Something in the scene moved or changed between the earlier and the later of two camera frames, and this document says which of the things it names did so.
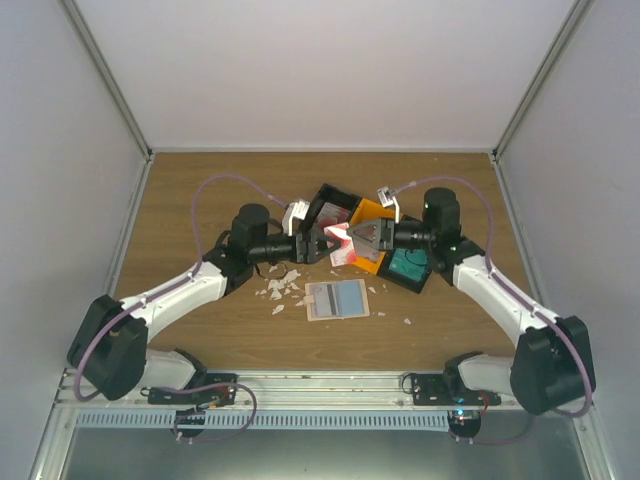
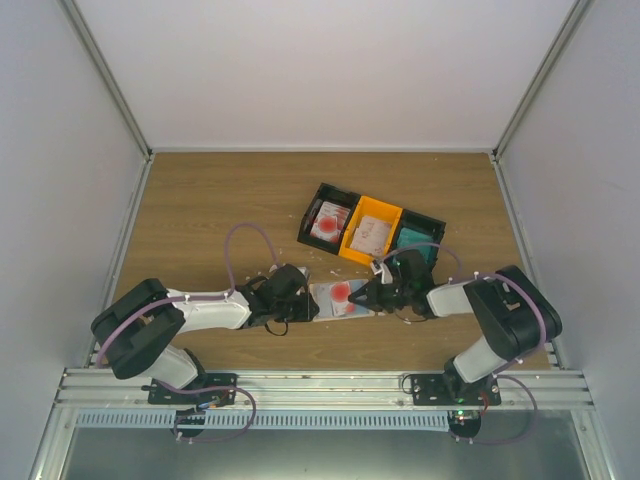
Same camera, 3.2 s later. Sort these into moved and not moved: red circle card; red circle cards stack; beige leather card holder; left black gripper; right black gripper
Moved: left black gripper; right black gripper; red circle card
Not moved: beige leather card holder; red circle cards stack
